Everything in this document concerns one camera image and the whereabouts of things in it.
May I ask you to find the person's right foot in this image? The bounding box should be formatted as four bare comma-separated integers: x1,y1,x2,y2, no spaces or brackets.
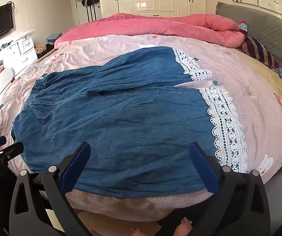
174,218,193,236

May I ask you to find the person's black trouser leg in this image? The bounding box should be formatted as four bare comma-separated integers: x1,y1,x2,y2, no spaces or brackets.
156,197,215,236

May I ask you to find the pink printed bed sheet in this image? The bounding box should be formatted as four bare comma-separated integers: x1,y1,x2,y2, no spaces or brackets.
0,33,282,223

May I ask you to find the pink quilt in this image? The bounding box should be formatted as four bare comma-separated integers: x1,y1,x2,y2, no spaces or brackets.
54,12,246,50

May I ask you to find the blue denim pants lace hem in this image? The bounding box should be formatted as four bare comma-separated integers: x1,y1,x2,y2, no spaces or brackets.
11,46,248,199

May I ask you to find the grey quilted headboard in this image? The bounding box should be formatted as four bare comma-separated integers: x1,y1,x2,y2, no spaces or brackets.
215,2,282,79

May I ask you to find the teal and pink cloth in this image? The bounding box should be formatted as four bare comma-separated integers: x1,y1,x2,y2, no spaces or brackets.
237,21,250,36

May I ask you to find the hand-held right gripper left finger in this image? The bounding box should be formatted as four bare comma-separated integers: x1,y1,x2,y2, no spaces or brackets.
9,141,92,236

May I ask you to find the white dresser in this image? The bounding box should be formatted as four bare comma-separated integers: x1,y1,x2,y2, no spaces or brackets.
0,29,39,69

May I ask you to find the striped dark cloth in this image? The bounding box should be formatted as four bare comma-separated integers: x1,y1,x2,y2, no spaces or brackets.
237,36,280,69

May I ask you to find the folded blue cloth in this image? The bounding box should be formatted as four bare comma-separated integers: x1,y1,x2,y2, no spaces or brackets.
46,35,63,44

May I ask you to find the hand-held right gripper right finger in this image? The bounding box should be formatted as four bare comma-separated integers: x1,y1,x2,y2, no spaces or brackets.
189,142,272,236

